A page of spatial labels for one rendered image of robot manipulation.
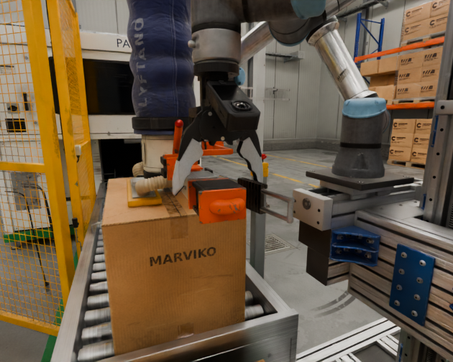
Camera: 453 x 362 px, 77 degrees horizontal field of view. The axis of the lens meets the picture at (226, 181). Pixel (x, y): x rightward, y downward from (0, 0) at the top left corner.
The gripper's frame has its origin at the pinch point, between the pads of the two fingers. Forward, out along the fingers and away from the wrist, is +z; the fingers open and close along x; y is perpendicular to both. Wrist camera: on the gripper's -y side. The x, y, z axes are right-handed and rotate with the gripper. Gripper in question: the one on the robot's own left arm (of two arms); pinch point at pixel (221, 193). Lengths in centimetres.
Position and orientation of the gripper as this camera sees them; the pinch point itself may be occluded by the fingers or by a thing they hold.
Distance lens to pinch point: 46.5
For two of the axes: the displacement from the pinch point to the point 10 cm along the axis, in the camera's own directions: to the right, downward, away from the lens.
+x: -9.4, 0.7, -3.3
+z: 0.0, 9.8, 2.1
